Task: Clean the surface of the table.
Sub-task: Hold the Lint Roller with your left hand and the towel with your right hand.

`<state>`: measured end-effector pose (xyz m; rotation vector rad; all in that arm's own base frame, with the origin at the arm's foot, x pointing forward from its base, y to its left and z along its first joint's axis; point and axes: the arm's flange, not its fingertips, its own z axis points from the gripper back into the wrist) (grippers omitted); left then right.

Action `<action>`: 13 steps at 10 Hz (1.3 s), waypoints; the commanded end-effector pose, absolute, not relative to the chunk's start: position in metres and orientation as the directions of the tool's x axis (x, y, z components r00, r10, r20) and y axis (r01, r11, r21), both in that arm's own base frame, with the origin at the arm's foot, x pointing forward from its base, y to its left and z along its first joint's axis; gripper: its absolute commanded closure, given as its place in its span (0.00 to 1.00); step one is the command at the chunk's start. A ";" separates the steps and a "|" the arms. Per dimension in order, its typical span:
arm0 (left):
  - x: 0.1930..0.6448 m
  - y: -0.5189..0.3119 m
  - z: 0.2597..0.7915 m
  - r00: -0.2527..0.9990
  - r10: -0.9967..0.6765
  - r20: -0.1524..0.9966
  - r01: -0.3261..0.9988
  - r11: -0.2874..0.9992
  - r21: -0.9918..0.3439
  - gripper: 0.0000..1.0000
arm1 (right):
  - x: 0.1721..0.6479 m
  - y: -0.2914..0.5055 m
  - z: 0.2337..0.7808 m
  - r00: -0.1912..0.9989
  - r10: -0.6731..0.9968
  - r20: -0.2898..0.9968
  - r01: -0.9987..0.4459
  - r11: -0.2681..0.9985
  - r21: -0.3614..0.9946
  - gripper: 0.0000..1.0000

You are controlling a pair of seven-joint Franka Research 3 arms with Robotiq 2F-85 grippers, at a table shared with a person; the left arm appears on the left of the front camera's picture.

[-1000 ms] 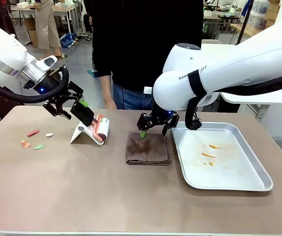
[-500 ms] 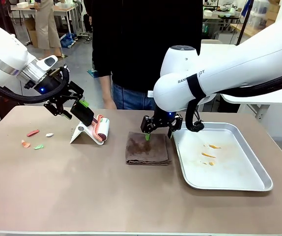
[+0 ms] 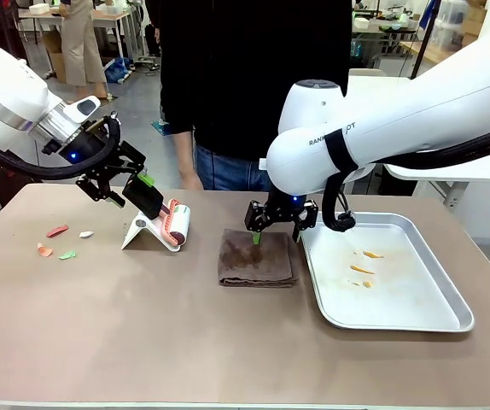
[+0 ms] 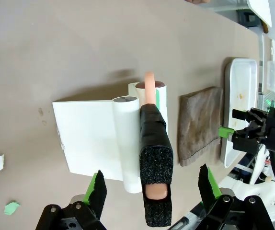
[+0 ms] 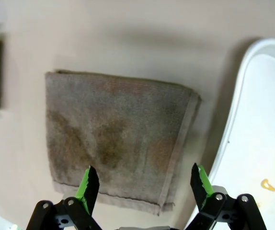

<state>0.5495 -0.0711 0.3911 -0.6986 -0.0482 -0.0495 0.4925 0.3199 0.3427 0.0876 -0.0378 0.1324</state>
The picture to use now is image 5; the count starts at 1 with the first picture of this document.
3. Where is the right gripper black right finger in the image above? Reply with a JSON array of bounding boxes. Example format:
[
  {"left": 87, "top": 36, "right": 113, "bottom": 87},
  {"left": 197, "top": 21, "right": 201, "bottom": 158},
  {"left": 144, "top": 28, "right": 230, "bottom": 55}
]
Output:
[{"left": 184, "top": 163, "right": 268, "bottom": 230}]

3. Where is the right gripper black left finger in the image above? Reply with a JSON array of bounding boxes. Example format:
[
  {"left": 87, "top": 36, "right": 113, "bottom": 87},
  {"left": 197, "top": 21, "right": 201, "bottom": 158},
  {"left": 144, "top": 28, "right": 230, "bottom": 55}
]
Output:
[{"left": 26, "top": 165, "right": 100, "bottom": 230}]

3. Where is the metal baking tray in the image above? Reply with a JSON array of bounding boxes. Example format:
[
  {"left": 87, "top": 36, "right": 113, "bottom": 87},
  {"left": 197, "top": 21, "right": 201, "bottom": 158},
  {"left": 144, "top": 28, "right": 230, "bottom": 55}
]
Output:
[{"left": 184, "top": 37, "right": 275, "bottom": 230}]

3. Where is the brown stained cleaning cloth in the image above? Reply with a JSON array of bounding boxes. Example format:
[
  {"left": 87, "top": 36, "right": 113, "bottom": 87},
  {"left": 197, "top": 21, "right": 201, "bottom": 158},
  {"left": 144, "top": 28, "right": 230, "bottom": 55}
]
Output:
[{"left": 44, "top": 69, "right": 202, "bottom": 217}]

